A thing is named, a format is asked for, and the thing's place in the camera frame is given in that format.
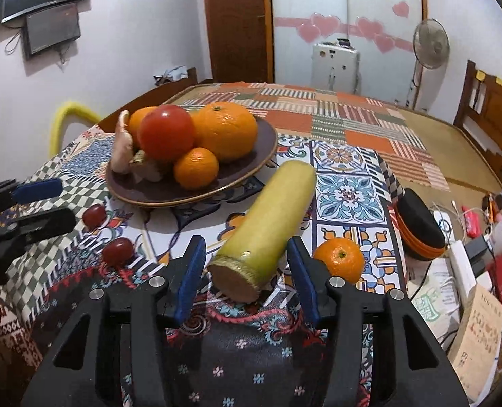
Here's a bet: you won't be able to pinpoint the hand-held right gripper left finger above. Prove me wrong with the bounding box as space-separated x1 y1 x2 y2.
22 235 209 407

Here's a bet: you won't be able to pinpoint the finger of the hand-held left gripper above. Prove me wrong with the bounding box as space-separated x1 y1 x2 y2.
0 208 77 264
0 179 63 221

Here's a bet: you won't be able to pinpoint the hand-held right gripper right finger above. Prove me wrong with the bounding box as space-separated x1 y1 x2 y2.
287 236 468 407

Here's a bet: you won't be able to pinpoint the small tangerine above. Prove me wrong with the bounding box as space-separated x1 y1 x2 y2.
313 237 365 285
173 147 220 191

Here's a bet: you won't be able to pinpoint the dark purple plate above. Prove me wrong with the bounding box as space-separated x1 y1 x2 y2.
105 112 278 208

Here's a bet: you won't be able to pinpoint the large orange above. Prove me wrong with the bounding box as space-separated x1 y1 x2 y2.
191 102 259 162
128 106 201 145

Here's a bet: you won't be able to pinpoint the yellow foam tube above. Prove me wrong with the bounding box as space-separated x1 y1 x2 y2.
49 101 103 157

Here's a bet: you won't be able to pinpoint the colourful patterned quilt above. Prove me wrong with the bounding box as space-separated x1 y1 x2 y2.
0 123 408 407

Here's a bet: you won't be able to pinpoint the black round case orange bands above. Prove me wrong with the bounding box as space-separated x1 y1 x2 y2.
393 188 447 261

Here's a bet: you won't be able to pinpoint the white paper bag green print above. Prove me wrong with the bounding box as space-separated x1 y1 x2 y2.
408 258 461 335

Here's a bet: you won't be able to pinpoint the orange striped patchwork sheet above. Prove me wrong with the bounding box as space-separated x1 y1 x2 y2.
179 82 451 191

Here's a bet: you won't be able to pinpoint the white power strip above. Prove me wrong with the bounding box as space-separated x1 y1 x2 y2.
446 239 476 293

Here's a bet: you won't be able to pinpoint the red packet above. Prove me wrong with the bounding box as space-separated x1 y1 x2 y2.
461 207 483 238

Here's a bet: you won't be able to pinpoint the pile of clothes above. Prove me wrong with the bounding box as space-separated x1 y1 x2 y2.
153 65 190 85

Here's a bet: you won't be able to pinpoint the wooden bed footboard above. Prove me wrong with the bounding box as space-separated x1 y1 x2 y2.
97 68 198 132

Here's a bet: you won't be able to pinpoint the tan cover book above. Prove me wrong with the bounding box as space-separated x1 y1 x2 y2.
448 282 502 403

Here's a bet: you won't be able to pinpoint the woven bed mat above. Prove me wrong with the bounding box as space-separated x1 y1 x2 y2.
166 82 502 196

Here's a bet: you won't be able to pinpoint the white bottle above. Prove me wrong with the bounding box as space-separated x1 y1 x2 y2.
488 222 502 255

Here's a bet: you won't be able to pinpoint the white box appliance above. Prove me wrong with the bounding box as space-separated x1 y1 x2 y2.
310 40 362 93

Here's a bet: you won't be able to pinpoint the pink heart stickers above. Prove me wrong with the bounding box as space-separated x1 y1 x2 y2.
274 1 410 54

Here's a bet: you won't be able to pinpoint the brown wooden door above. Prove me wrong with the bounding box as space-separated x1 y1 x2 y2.
202 0 274 84

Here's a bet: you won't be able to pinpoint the wooden bed headboard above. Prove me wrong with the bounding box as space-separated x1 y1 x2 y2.
453 59 502 174

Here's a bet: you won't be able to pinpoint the standing fan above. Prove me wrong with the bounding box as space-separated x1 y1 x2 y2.
410 18 451 109

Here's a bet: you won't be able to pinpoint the white cable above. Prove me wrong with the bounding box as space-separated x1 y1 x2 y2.
429 201 464 242

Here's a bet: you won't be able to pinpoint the small black wall monitor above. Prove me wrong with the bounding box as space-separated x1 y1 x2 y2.
24 2 82 56

